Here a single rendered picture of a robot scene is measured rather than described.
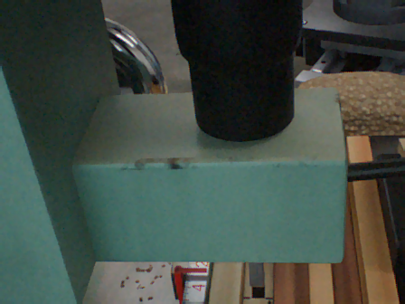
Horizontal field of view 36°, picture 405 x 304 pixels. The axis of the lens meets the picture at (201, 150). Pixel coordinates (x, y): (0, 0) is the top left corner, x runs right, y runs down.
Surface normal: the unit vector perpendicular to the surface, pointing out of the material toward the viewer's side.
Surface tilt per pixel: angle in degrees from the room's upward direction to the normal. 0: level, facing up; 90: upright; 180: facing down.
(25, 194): 90
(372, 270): 0
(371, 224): 0
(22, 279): 90
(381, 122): 73
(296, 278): 0
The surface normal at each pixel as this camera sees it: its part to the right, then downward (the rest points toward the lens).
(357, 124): -0.14, 0.27
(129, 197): -0.11, 0.58
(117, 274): -0.11, -0.81
